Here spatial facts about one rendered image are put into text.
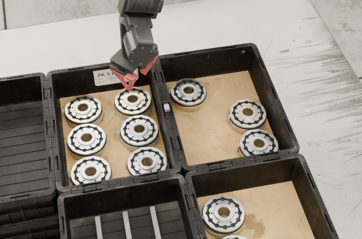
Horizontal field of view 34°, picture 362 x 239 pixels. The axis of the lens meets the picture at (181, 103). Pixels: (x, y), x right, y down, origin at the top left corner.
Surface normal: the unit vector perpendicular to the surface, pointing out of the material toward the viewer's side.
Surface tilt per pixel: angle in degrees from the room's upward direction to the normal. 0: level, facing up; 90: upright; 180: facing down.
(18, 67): 0
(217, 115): 0
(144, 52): 90
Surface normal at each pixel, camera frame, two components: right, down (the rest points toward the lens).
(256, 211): 0.01, -0.65
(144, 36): 0.31, -0.62
